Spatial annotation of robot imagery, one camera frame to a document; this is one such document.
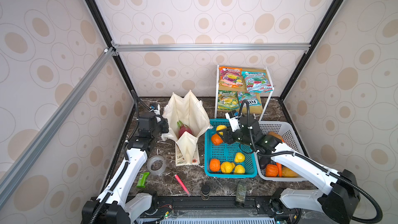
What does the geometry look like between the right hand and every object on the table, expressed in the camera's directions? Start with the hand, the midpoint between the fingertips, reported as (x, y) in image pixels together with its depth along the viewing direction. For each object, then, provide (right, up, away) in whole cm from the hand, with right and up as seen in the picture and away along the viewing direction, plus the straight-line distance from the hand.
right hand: (221, 131), depth 78 cm
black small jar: (-8, -26, -8) cm, 28 cm away
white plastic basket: (+41, -6, +12) cm, 44 cm away
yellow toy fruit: (+10, -20, +4) cm, 23 cm away
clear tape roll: (-35, -23, +6) cm, 42 cm away
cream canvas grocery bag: (-16, +9, +13) cm, 22 cm away
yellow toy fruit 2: (+11, -16, +7) cm, 20 cm away
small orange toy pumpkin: (+26, -20, +1) cm, 33 cm away
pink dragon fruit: (-21, 0, +15) cm, 26 cm away
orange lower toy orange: (-3, -18, +4) cm, 19 cm away
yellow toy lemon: (-1, +2, -2) cm, 3 cm away
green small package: (-41, -26, +2) cm, 49 cm away
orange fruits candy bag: (+5, +28, +2) cm, 28 cm away
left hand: (-27, +8, +1) cm, 29 cm away
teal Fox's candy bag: (+21, +19, +19) cm, 34 cm away
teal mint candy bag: (+18, +24, 0) cm, 30 cm away
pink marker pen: (-20, -28, +2) cm, 34 cm away
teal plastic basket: (+4, -18, +10) cm, 21 cm away
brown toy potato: (+36, -5, +19) cm, 41 cm away
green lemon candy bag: (+6, +17, +16) cm, 24 cm away
